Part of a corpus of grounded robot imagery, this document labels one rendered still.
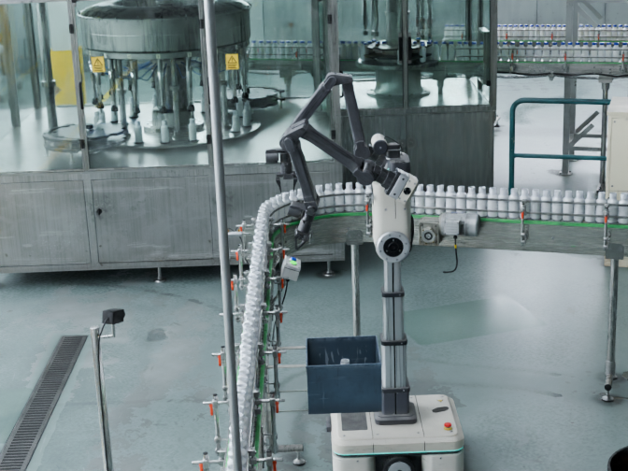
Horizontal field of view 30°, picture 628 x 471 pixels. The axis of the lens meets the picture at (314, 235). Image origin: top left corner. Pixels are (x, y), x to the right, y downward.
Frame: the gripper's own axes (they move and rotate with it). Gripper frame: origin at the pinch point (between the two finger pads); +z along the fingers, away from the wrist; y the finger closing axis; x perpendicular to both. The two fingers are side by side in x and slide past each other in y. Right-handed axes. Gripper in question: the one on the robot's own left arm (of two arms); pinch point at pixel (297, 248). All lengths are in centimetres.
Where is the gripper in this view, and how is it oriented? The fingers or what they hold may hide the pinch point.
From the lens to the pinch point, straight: 560.2
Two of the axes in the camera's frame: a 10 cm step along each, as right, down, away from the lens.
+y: 0.1, 3.0, -9.5
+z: -3.1, 9.1, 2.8
